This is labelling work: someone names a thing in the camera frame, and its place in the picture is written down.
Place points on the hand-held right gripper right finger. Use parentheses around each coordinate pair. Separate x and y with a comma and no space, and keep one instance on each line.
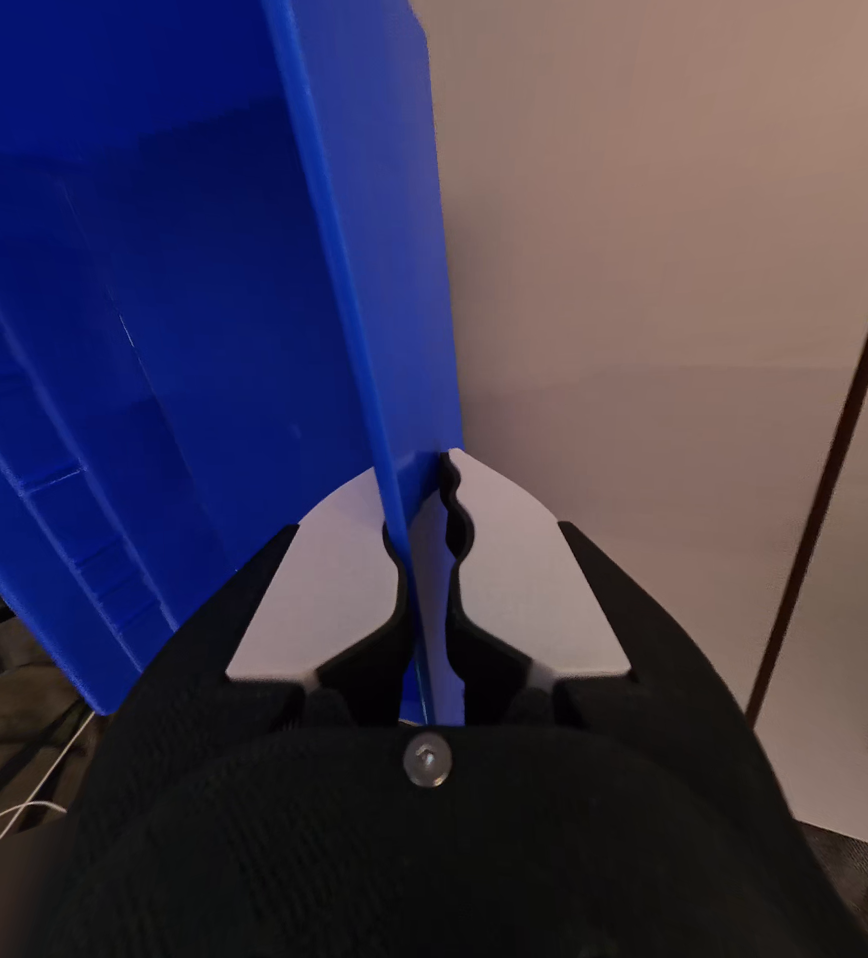
(539,599)

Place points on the blue plastic storage bin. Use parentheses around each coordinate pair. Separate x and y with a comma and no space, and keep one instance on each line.
(179,262)

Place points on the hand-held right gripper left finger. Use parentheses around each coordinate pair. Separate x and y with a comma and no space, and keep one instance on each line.
(322,599)

